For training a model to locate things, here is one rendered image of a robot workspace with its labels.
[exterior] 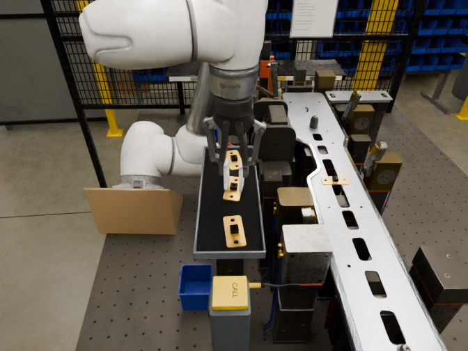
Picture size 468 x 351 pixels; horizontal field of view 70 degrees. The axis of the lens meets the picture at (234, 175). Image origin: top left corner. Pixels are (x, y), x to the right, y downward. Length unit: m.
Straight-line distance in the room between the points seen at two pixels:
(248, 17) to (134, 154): 0.84
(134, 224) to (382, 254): 0.85
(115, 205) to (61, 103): 2.22
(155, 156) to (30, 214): 1.62
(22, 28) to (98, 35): 2.69
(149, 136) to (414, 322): 1.00
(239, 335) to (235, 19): 0.54
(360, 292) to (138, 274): 0.73
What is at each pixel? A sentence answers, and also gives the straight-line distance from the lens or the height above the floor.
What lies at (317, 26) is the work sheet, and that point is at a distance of 1.95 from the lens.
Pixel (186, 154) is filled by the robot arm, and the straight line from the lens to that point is 1.31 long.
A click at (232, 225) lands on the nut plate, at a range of 0.69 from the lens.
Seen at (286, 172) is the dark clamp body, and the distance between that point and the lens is 0.98.
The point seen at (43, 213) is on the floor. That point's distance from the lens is 2.73.
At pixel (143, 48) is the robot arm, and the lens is 0.55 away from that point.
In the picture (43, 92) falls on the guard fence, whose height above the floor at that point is 0.44.
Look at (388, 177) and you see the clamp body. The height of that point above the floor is 0.99.
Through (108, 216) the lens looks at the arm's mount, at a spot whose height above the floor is 0.79.
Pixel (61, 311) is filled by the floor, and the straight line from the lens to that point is 2.13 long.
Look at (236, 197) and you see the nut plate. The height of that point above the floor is 1.16.
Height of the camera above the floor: 1.68
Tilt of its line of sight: 38 degrees down
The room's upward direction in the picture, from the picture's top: straight up
